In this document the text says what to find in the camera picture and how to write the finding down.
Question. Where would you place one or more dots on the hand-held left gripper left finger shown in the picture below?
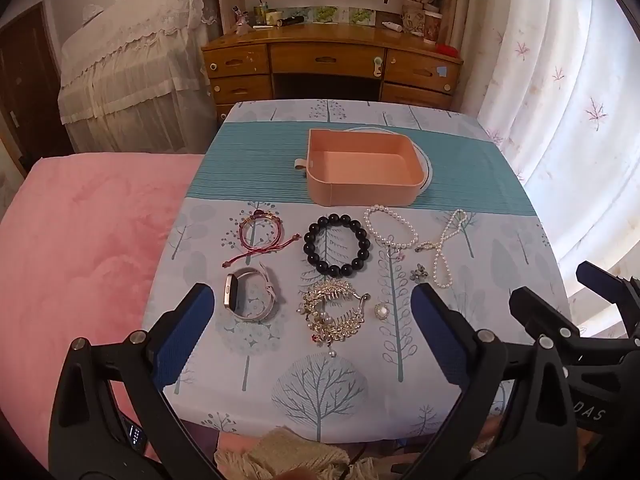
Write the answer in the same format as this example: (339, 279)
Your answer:
(185, 330)

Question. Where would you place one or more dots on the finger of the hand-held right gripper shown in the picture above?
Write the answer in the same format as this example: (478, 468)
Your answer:
(600, 277)
(530, 310)

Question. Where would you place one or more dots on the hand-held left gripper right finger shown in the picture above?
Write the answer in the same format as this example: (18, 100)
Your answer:
(435, 330)

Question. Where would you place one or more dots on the small pearl brooch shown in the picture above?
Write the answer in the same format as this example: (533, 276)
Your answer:
(383, 312)

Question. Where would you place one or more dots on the gold hair comb ornament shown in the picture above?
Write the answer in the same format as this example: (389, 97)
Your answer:
(330, 300)

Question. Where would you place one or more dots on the pink jewelry box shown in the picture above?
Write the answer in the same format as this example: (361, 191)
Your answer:
(360, 160)

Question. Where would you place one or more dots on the small metal earring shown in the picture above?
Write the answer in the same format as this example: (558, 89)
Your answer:
(419, 273)

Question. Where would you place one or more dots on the tree print tablecloth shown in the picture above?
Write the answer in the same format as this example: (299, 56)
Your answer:
(350, 400)

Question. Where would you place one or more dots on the small black device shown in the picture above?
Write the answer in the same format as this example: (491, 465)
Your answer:
(135, 435)

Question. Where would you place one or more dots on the pink blanket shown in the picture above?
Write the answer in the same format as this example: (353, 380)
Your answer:
(90, 260)

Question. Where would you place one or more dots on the beige knitted sweater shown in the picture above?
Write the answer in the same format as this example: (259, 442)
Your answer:
(285, 455)

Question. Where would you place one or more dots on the white leaf print curtain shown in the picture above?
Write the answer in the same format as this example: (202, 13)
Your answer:
(550, 110)

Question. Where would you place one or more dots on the lace covered furniture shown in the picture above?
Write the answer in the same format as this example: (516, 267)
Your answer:
(135, 75)

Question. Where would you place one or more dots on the red case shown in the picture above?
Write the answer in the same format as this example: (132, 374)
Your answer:
(446, 49)

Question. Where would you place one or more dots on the wooden desk with drawers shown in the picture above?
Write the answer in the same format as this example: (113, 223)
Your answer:
(325, 57)

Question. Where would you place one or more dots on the brown wooden door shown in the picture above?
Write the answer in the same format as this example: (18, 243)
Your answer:
(30, 70)

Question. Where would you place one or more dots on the white tube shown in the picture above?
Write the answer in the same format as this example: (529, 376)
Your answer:
(392, 26)

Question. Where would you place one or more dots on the pink perfume bottle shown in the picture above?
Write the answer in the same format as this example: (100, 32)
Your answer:
(242, 25)

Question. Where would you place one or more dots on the floral print box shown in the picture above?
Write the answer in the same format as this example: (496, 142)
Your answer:
(413, 20)

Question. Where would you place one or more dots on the black cylindrical flashlight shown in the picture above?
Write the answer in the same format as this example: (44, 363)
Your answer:
(290, 21)

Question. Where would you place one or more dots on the row of green pictures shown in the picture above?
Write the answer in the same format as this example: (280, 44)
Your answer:
(325, 14)

